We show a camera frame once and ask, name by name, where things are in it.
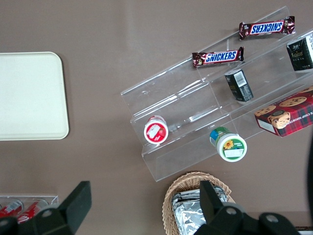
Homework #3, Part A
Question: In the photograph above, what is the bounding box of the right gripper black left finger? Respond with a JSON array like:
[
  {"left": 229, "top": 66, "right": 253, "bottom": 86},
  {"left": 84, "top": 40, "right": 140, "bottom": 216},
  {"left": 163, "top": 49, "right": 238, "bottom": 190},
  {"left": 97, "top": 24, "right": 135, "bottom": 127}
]
[{"left": 18, "top": 181, "right": 92, "bottom": 235}]

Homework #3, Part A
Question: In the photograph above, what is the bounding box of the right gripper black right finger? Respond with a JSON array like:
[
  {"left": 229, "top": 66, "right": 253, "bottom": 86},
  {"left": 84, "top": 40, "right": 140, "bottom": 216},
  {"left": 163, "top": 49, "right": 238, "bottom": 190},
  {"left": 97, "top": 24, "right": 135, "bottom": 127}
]
[{"left": 195, "top": 181, "right": 259, "bottom": 235}]

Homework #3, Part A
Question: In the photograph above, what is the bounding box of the foil wrapped sandwich pack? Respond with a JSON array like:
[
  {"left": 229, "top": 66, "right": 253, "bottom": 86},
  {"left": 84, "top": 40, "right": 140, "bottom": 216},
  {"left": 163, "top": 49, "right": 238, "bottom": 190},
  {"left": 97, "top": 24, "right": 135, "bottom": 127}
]
[
  {"left": 171, "top": 185, "right": 230, "bottom": 204},
  {"left": 172, "top": 195, "right": 208, "bottom": 235}
]

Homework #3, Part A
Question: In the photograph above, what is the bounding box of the wicker basket with foil packs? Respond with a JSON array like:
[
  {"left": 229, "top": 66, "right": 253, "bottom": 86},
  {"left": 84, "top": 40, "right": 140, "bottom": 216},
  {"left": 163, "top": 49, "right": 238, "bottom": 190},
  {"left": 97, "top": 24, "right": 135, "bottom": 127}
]
[{"left": 162, "top": 171, "right": 237, "bottom": 235}]

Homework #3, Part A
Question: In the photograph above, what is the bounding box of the beige plastic tray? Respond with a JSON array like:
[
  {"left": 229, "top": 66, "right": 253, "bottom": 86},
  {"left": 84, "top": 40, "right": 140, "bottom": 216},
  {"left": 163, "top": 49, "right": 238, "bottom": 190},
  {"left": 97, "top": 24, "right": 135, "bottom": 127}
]
[{"left": 0, "top": 51, "right": 70, "bottom": 141}]

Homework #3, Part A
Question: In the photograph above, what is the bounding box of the clear acrylic bottle rack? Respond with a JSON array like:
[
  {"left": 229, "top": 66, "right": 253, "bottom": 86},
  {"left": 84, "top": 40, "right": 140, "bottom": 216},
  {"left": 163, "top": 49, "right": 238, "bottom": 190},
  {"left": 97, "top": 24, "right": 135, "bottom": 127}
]
[{"left": 0, "top": 194, "right": 59, "bottom": 218}]

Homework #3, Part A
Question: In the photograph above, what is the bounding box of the green sunflower yogurt cup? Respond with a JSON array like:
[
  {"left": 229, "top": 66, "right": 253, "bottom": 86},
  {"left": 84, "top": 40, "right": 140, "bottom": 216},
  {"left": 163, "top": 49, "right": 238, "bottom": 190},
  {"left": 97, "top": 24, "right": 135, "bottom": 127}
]
[{"left": 209, "top": 126, "right": 247, "bottom": 163}]

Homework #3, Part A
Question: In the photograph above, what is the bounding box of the red strawberry yogurt cup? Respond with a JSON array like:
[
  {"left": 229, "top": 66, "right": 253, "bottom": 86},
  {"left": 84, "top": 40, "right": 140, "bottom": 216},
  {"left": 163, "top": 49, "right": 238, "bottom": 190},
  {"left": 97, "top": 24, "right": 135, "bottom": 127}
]
[{"left": 143, "top": 116, "right": 169, "bottom": 145}]

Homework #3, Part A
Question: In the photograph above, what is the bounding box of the clear acrylic stepped shelf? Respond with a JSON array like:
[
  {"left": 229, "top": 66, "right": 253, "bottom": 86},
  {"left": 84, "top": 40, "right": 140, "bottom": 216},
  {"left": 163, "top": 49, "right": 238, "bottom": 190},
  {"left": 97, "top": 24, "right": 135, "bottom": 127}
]
[{"left": 120, "top": 6, "right": 313, "bottom": 182}]

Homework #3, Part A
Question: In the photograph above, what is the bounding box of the red tartan cookie box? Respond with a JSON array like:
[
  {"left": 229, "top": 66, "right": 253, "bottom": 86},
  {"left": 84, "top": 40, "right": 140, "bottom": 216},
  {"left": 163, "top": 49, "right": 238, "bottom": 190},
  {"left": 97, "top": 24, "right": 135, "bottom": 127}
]
[{"left": 254, "top": 85, "right": 313, "bottom": 138}]

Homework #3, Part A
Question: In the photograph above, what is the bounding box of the black drink carton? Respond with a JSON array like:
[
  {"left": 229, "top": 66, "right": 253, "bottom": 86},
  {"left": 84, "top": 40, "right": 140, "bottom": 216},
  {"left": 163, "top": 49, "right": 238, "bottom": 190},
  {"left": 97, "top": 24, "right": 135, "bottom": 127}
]
[
  {"left": 224, "top": 69, "right": 254, "bottom": 103},
  {"left": 286, "top": 33, "right": 313, "bottom": 72}
]

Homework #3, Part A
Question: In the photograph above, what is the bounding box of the Snickers chocolate bar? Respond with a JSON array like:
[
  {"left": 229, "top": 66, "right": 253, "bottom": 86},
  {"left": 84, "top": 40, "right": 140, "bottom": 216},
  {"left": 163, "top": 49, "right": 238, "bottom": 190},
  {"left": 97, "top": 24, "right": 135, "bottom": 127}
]
[
  {"left": 239, "top": 16, "right": 296, "bottom": 41},
  {"left": 191, "top": 46, "right": 245, "bottom": 69}
]

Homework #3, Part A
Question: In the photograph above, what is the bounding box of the black blurry cable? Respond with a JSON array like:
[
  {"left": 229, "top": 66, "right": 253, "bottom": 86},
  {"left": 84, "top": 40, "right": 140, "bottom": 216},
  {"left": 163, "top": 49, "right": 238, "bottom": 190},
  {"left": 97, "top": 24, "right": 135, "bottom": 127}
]
[{"left": 303, "top": 127, "right": 313, "bottom": 211}]

